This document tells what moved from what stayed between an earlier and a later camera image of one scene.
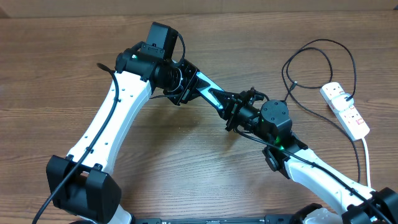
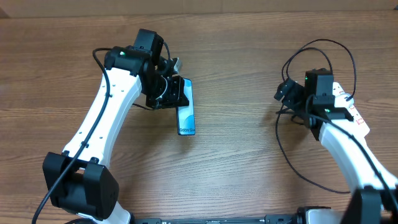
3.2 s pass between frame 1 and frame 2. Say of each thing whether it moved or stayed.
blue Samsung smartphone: moved
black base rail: stayed
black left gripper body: moved
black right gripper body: moved
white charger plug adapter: stayed
